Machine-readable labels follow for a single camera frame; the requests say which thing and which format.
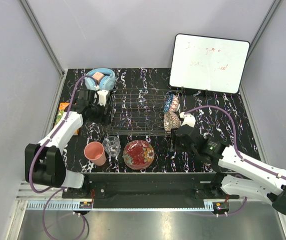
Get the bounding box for brown floral-pattern bowl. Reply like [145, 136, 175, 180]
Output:
[163, 111, 181, 132]

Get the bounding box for blue triangle-pattern bowl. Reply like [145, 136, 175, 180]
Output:
[163, 94, 180, 113]

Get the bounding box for pink plastic cup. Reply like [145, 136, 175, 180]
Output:
[84, 141, 106, 166]

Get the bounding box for clear glass tumbler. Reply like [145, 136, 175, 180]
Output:
[103, 136, 121, 158]

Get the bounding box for red floral plate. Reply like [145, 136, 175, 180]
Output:
[123, 140, 155, 170]

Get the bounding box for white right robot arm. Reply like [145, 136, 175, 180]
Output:
[171, 125, 286, 215]

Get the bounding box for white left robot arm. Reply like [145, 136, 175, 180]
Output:
[25, 89, 110, 198]

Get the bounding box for orange treehouse book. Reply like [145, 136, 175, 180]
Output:
[50, 102, 83, 138]

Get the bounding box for light blue headphones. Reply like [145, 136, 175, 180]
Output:
[85, 68, 116, 91]

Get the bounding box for pink cube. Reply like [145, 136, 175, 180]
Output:
[92, 71, 105, 82]

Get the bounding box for white whiteboard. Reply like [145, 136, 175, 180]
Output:
[169, 33, 250, 94]

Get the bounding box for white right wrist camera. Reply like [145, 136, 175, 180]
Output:
[179, 112, 196, 127]

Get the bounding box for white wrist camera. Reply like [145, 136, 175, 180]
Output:
[179, 112, 196, 127]
[94, 86, 110, 107]

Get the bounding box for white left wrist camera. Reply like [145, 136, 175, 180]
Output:
[94, 86, 110, 107]

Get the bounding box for wire dish rack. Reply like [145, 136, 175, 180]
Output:
[106, 88, 184, 136]

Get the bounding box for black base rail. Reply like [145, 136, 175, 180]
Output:
[62, 172, 227, 210]

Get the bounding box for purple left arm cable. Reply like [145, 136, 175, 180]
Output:
[29, 74, 101, 240]

